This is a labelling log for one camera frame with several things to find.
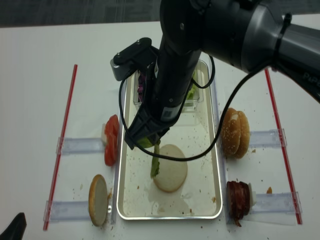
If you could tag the clear plastic salad container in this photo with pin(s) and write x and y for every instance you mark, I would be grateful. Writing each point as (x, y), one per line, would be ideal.
(188, 105)

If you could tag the purple cabbage pile in container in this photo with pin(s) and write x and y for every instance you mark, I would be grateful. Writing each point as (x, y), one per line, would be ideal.
(141, 87)

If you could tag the sesame bun top front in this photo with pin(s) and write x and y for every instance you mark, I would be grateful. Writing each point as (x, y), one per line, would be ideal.
(231, 132)

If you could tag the green lettuce leaf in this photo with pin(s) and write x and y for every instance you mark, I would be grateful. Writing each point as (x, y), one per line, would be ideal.
(155, 164)

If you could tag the white lower right pusher block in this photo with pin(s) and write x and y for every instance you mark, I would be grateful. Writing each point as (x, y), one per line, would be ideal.
(252, 196)

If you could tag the clear pusher rail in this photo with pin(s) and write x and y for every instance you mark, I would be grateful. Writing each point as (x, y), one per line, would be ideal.
(56, 211)
(68, 146)
(286, 202)
(274, 138)

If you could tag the sesame bun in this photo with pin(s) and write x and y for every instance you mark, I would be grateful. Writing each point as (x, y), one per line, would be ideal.
(231, 132)
(244, 135)

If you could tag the upright bun bottom slice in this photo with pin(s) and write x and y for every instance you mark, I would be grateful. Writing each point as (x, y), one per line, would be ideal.
(98, 200)

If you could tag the black left gripper tip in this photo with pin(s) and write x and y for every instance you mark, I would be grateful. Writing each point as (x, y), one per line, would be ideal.
(15, 229)

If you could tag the clear right lower pusher rail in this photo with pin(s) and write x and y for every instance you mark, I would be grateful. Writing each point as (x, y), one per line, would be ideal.
(286, 202)

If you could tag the white upper left pusher block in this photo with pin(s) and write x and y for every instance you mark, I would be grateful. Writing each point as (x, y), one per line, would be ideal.
(103, 134)

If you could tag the clear left long divider rail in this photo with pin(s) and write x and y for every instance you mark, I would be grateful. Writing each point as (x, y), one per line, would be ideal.
(116, 171)

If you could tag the clear left upper pusher rail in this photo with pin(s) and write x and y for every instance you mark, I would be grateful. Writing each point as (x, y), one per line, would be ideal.
(68, 146)

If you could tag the silver metal tray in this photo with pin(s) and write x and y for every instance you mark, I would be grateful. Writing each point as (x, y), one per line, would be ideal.
(199, 197)

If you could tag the dark meat patty stack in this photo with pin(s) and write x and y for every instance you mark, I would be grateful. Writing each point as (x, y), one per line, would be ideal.
(238, 198)

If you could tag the white pusher block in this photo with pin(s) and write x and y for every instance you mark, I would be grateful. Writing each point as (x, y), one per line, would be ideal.
(252, 196)
(103, 134)

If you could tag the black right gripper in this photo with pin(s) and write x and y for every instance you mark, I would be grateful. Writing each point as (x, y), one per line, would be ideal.
(165, 94)

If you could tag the bread crumb chunk on table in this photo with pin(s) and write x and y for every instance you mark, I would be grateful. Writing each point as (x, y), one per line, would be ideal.
(269, 190)

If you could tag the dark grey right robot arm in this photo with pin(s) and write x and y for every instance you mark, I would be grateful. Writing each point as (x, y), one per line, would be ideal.
(247, 34)

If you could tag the red right guide rod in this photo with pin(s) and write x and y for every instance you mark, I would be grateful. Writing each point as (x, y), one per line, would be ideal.
(298, 212)

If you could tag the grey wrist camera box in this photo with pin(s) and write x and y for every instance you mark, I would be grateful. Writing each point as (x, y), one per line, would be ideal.
(136, 57)

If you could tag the tomato slice stack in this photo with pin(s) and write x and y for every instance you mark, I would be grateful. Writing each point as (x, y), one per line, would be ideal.
(111, 131)

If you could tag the clear left lower pusher rail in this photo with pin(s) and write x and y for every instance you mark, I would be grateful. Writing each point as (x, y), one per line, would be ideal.
(56, 211)

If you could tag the bun bottom on tray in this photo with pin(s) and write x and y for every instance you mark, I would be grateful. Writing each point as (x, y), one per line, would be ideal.
(171, 174)

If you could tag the red guide rod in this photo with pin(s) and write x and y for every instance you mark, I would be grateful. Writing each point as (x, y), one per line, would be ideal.
(48, 207)
(298, 212)

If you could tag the clear right upper pusher rail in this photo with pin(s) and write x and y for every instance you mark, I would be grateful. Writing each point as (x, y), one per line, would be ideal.
(274, 138)

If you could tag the sesame bun top rear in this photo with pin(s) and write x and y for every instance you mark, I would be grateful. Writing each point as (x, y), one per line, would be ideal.
(244, 135)

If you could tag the red left guide rod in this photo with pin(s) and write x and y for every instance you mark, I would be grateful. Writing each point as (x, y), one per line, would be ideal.
(48, 207)

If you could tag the green lettuce pile in container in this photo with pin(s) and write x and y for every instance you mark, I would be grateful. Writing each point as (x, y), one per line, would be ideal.
(191, 95)

